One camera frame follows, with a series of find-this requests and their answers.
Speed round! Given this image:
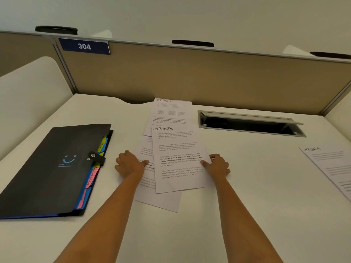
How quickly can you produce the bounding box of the white object behind partition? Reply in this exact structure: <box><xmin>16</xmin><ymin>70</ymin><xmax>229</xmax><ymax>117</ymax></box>
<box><xmin>282</xmin><ymin>45</ymin><xmax>316</xmax><ymax>57</ymax></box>
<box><xmin>90</xmin><ymin>30</ymin><xmax>114</xmax><ymax>39</ymax></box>

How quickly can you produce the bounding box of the person's right forearm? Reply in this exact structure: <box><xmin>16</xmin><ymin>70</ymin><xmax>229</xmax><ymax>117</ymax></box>
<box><xmin>212</xmin><ymin>174</ymin><xmax>284</xmax><ymax>263</ymax></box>

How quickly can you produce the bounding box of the black expanding file folder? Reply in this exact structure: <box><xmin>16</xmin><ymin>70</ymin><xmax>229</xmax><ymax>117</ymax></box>
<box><xmin>0</xmin><ymin>124</ymin><xmax>114</xmax><ymax>220</ymax></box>

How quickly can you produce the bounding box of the person's left forearm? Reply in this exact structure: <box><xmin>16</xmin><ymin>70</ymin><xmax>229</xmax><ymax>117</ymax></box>
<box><xmin>54</xmin><ymin>172</ymin><xmax>145</xmax><ymax>263</ymax></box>

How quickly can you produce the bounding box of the printed white paper sheet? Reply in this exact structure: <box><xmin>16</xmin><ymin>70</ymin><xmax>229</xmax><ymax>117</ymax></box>
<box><xmin>143</xmin><ymin>97</ymin><xmax>193</xmax><ymax>137</ymax></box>
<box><xmin>151</xmin><ymin>123</ymin><xmax>216</xmax><ymax>194</ymax></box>
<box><xmin>117</xmin><ymin>135</ymin><xmax>183</xmax><ymax>213</ymax></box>
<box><xmin>298</xmin><ymin>143</ymin><xmax>351</xmax><ymax>203</ymax></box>

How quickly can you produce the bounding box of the person's right hand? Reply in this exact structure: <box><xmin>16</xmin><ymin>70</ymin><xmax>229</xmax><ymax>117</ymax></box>
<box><xmin>200</xmin><ymin>153</ymin><xmax>231</xmax><ymax>179</ymax></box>

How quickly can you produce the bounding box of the narrow beige partition panel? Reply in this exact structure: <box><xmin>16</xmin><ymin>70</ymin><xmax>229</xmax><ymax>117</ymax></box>
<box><xmin>0</xmin><ymin>31</ymin><xmax>76</xmax><ymax>94</ymax></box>

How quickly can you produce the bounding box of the wide beige partition panel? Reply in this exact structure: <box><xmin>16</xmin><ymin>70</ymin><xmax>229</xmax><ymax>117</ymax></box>
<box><xmin>54</xmin><ymin>35</ymin><xmax>351</xmax><ymax>116</ymax></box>

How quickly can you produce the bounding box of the grey desk cable hatch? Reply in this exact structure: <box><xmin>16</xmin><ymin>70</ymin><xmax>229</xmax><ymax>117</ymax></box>
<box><xmin>197</xmin><ymin>110</ymin><xmax>307</xmax><ymax>138</ymax></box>

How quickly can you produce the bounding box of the blue number sign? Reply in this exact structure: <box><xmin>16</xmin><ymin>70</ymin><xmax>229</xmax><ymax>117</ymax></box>
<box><xmin>58</xmin><ymin>37</ymin><xmax>111</xmax><ymax>56</ymax></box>

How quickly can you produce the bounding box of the person's left hand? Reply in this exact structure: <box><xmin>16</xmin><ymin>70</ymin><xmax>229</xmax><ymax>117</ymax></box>
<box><xmin>114</xmin><ymin>150</ymin><xmax>150</xmax><ymax>180</ymax></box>

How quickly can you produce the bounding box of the white rounded side divider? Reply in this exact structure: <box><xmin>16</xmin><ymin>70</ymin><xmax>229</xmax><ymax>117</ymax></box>
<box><xmin>324</xmin><ymin>90</ymin><xmax>351</xmax><ymax>136</ymax></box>
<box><xmin>0</xmin><ymin>56</ymin><xmax>74</xmax><ymax>162</ymax></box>

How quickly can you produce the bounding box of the black object behind partition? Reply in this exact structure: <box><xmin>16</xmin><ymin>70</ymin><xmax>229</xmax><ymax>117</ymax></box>
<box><xmin>310</xmin><ymin>51</ymin><xmax>351</xmax><ymax>60</ymax></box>
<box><xmin>35</xmin><ymin>26</ymin><xmax>78</xmax><ymax>35</ymax></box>
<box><xmin>172</xmin><ymin>39</ymin><xmax>214</xmax><ymax>48</ymax></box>

